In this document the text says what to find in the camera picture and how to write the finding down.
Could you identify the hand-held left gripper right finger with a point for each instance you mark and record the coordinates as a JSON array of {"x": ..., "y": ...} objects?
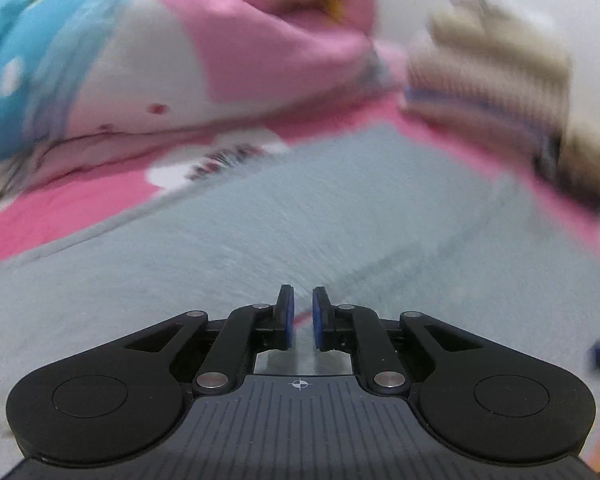
[{"x": 319, "y": 320}]

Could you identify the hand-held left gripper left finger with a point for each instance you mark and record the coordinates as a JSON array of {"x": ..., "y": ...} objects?
[{"x": 289, "y": 317}]

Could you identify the pink and blue quilt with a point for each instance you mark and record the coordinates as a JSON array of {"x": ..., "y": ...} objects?
[{"x": 180, "y": 50}]

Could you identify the grey hoodie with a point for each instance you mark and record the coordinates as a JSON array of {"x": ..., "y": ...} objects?
[{"x": 230, "y": 240}]

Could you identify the lavender folded cloth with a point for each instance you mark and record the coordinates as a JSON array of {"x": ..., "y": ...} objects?
[{"x": 505, "y": 116}]

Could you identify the peach folded cloth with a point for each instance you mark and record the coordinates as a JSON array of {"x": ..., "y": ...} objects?
[{"x": 505, "y": 40}]

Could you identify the pink floral blanket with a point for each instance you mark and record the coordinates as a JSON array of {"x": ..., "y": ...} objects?
[{"x": 80, "y": 210}]

